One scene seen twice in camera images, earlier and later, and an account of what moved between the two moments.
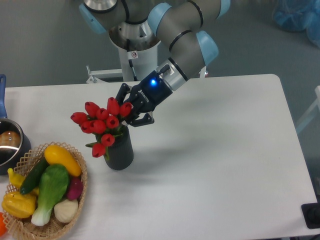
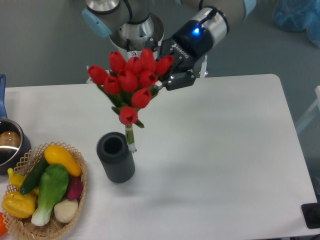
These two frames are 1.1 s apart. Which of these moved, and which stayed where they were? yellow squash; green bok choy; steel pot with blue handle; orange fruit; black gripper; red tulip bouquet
Moved: black gripper; red tulip bouquet
Stayed: orange fruit; green bok choy; yellow squash; steel pot with blue handle
